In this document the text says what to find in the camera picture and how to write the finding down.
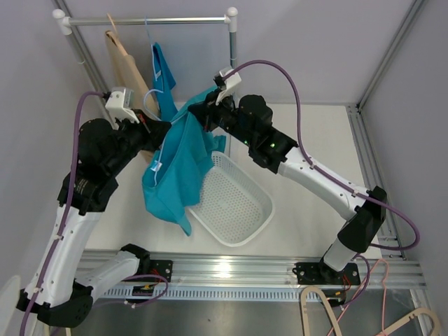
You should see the teal t shirt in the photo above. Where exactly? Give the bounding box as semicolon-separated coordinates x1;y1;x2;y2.
141;87;226;236

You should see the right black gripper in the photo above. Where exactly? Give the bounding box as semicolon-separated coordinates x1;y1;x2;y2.
190;87;256;147

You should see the blue wire hanger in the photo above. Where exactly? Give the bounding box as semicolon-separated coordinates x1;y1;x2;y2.
144;17;160;81
142;89;175;193

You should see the blue t shirt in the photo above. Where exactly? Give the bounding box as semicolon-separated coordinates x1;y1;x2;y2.
152;43;178;121

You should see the pink cable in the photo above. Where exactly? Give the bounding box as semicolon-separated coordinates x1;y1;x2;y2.
327;258;391;336

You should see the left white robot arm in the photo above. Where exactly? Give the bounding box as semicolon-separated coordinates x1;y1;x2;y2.
17;117;171;328

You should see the beige t shirt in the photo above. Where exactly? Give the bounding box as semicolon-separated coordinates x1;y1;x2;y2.
104;30;162;169

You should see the aluminium mounting rail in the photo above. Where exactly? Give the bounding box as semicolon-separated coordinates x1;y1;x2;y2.
75;248;426;302

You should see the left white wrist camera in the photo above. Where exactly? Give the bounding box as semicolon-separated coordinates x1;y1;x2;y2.
105;87;139;123

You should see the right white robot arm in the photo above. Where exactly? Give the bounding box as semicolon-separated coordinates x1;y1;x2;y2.
188;92;387;284

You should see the beige plastic hanger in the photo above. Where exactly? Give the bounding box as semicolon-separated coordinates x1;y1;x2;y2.
106;13;118;36

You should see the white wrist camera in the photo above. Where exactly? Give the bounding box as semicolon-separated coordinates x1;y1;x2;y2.
105;87;139;123
213;66;242;105

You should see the metal clothes rack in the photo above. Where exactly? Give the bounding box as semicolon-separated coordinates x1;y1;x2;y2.
52;1;238;91

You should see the white perforated basket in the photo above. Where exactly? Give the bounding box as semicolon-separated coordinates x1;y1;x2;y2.
188;151;275;247

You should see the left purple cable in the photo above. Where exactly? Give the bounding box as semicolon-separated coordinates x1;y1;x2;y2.
19;90;169;335

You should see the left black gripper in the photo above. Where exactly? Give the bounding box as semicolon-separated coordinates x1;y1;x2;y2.
105;108;170;176

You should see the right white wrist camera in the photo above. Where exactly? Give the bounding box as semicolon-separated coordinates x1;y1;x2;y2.
213;66;242;105

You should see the beige spare hanger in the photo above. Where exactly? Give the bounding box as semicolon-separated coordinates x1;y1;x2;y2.
300;285;346;336
43;324;61;336
379;307;441;336

